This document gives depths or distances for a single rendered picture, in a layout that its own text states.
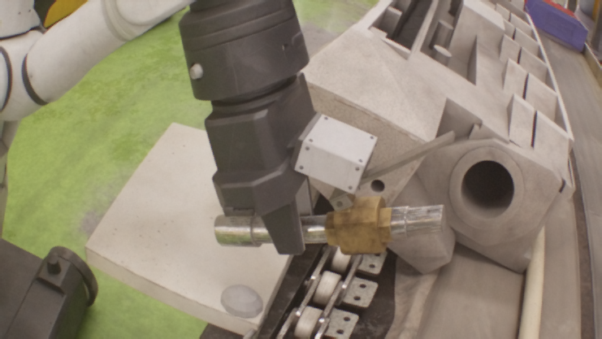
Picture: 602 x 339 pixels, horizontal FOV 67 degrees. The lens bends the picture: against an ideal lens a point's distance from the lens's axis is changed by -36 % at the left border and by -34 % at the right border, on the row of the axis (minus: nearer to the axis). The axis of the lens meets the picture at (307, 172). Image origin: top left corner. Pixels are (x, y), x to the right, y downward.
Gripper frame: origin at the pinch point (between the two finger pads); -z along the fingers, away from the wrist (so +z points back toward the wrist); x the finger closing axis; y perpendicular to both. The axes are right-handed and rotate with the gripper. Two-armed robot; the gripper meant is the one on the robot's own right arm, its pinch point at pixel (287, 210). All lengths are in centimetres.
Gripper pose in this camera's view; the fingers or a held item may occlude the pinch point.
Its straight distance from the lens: 50.9
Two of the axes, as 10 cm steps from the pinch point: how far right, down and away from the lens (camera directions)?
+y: -9.2, 0.7, 3.8
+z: -2.4, -8.7, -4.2
